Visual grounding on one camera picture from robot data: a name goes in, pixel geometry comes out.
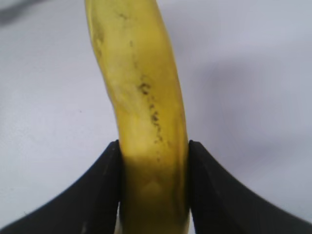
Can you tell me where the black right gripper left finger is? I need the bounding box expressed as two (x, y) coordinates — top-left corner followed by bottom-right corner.
(0, 140), (121, 234)

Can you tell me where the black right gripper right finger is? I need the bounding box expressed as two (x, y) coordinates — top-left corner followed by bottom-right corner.
(189, 140), (312, 234)

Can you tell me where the yellow banana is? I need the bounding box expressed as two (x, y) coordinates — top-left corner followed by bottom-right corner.
(85, 0), (190, 234)

